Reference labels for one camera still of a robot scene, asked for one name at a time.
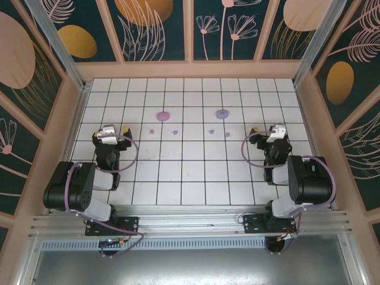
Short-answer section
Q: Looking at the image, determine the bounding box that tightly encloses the grey metal sheet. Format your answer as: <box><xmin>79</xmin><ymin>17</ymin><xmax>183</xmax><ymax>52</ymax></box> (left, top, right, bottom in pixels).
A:
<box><xmin>29</xmin><ymin>249</ymin><xmax>357</xmax><ymax>285</ymax></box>

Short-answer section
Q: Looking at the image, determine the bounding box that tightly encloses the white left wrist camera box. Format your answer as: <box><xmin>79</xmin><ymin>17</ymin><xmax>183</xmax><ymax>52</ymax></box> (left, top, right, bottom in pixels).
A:
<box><xmin>97</xmin><ymin>124</ymin><xmax>125</xmax><ymax>146</ymax></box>

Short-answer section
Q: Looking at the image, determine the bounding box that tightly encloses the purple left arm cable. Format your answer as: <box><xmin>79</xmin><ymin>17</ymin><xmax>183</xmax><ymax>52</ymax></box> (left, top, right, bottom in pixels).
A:
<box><xmin>65</xmin><ymin>134</ymin><xmax>145</xmax><ymax>258</ymax></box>

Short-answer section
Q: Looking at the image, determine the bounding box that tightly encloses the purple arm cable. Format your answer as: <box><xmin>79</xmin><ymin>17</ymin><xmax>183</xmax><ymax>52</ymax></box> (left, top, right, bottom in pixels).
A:
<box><xmin>241</xmin><ymin>132</ymin><xmax>338</xmax><ymax>256</ymax></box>
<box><xmin>65</xmin><ymin>134</ymin><xmax>145</xmax><ymax>258</ymax></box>

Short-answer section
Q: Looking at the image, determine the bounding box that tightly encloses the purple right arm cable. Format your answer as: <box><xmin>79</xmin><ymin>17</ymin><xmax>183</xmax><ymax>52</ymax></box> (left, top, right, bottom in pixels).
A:
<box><xmin>241</xmin><ymin>132</ymin><xmax>338</xmax><ymax>256</ymax></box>

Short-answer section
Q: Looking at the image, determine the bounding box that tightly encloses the small circuit board with wires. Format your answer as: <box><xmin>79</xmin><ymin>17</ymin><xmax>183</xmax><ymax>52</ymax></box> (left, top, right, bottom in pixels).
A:
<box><xmin>97</xmin><ymin>237</ymin><xmax>128</xmax><ymax>249</ymax></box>
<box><xmin>275</xmin><ymin>231</ymin><xmax>298</xmax><ymax>242</ymax></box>

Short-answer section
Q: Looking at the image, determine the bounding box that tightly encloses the aluminium corner post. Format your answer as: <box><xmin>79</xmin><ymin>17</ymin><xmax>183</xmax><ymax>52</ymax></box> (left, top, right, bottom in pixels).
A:
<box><xmin>292</xmin><ymin>0</ymin><xmax>351</xmax><ymax>87</ymax></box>
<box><xmin>23</xmin><ymin>0</ymin><xmax>90</xmax><ymax>93</ymax></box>

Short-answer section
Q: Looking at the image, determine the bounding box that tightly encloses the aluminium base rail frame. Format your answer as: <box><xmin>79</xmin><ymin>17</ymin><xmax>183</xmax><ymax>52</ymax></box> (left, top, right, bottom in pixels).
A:
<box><xmin>28</xmin><ymin>203</ymin><xmax>353</xmax><ymax>241</ymax></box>

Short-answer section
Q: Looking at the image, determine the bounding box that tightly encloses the grey slotted cable duct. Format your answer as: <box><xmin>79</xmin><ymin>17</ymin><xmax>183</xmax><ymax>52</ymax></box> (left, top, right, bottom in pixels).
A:
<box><xmin>40</xmin><ymin>236</ymin><xmax>268</xmax><ymax>252</ymax></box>

